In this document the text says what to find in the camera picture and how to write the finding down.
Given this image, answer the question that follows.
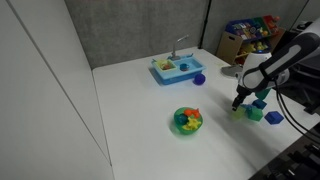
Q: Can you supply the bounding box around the yellow-green sink basket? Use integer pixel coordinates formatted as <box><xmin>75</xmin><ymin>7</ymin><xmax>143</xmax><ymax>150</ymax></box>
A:
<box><xmin>156</xmin><ymin>59</ymin><xmax>176</xmax><ymax>71</ymax></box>

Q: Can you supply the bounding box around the black tripod pole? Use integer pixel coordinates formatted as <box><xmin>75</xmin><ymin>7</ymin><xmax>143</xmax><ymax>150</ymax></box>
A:
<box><xmin>198</xmin><ymin>0</ymin><xmax>212</xmax><ymax>49</ymax></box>

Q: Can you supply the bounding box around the green foam block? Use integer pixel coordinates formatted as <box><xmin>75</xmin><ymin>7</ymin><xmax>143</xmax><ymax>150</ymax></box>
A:
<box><xmin>247</xmin><ymin>107</ymin><xmax>263</xmax><ymax>121</ymax></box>

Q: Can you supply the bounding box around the orange toy in bowl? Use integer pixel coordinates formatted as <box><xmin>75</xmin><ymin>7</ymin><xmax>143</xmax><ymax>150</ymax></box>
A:
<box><xmin>184</xmin><ymin>108</ymin><xmax>200</xmax><ymax>118</ymax></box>

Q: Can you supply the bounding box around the grey metal mounting plate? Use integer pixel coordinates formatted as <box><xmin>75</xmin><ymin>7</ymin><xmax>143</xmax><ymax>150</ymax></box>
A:
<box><xmin>221</xmin><ymin>65</ymin><xmax>242</xmax><ymax>78</ymax></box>

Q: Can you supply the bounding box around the teal toy in bowl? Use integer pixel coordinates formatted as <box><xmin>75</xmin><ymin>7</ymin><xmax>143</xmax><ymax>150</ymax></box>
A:
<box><xmin>177</xmin><ymin>114</ymin><xmax>188</xmax><ymax>125</ymax></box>

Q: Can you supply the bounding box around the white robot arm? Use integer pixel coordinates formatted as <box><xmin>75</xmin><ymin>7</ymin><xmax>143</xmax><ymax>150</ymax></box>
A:
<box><xmin>232</xmin><ymin>18</ymin><xmax>320</xmax><ymax>111</ymax></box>

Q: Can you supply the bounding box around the green plastic bowl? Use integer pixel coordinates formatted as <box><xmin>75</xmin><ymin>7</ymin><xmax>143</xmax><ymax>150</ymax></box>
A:
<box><xmin>174</xmin><ymin>107</ymin><xmax>203</xmax><ymax>135</ymax></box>

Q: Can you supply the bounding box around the wooden toy shelf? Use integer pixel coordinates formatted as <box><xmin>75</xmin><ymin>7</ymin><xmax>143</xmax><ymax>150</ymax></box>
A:
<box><xmin>216</xmin><ymin>15</ymin><xmax>286</xmax><ymax>65</ymax></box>

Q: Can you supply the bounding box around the grey toy faucet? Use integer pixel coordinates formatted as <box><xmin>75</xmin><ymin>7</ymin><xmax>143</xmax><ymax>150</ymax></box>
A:
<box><xmin>169</xmin><ymin>34</ymin><xmax>189</xmax><ymax>61</ymax></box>

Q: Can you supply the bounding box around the yellow-green foam block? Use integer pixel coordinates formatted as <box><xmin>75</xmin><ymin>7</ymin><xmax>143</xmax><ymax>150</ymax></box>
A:
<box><xmin>232</xmin><ymin>107</ymin><xmax>246</xmax><ymax>119</ymax></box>

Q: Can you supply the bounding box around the blue cup in sink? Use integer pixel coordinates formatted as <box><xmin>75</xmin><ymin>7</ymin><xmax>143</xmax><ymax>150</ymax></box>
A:
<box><xmin>180</xmin><ymin>63</ymin><xmax>189</xmax><ymax>71</ymax></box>

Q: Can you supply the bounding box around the blue toy sink basin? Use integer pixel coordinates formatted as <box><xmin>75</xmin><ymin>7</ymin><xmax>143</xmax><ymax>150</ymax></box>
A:
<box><xmin>151</xmin><ymin>54</ymin><xmax>206</xmax><ymax>85</ymax></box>

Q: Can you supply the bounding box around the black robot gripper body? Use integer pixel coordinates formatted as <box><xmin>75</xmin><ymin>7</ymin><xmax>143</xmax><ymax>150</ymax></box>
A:
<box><xmin>255</xmin><ymin>88</ymin><xmax>270</xmax><ymax>100</ymax></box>

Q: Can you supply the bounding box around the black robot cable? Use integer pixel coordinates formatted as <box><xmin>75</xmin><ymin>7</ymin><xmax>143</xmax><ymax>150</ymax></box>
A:
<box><xmin>273</xmin><ymin>79</ymin><xmax>320</xmax><ymax>146</ymax></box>

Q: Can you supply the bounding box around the yellow toy in bowl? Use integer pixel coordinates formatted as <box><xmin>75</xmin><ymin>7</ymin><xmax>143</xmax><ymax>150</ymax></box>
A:
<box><xmin>182</xmin><ymin>118</ymin><xmax>202</xmax><ymax>130</ymax></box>

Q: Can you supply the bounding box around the purple ball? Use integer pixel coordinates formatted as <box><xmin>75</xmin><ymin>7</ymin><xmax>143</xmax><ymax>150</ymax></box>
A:
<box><xmin>194</xmin><ymin>74</ymin><xmax>206</xmax><ymax>85</ymax></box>

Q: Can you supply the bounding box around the royal blue foam block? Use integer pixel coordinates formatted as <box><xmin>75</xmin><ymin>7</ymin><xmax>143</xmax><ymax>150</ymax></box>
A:
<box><xmin>265</xmin><ymin>111</ymin><xmax>284</xmax><ymax>125</ymax></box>

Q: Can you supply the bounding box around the black clamp equipment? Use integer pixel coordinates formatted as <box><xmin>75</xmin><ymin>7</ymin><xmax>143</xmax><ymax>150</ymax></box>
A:
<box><xmin>249</xmin><ymin>136</ymin><xmax>320</xmax><ymax>180</ymax></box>

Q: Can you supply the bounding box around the dark blue foam block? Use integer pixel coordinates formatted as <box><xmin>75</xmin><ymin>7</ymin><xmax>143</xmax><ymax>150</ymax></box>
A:
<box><xmin>252</xmin><ymin>99</ymin><xmax>267</xmax><ymax>109</ymax></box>

